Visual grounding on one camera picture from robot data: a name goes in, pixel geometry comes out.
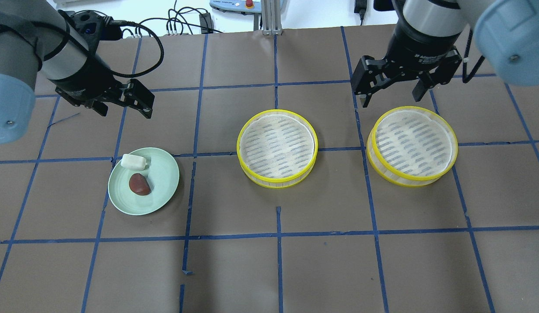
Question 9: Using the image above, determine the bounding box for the yellow rimmed steamer basket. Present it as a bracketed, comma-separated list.
[366, 106, 459, 187]
[236, 109, 319, 190]

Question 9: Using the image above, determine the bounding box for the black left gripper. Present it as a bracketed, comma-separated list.
[55, 77, 155, 119]

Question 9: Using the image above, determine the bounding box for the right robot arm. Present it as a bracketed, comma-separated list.
[351, 0, 539, 107]

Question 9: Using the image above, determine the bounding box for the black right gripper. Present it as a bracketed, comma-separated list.
[351, 46, 462, 108]

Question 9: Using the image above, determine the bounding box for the aluminium frame post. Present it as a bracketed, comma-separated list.
[261, 0, 285, 36]

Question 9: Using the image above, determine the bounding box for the teach pendant tablet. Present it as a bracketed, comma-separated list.
[209, 0, 261, 15]

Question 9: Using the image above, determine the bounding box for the white bun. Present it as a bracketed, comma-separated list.
[120, 154, 147, 172]

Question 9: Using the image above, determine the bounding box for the brown bun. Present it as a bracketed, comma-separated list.
[128, 173, 151, 196]

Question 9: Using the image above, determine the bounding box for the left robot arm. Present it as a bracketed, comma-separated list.
[0, 0, 164, 144]

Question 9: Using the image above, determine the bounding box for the black power adapter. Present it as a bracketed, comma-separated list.
[198, 12, 213, 33]

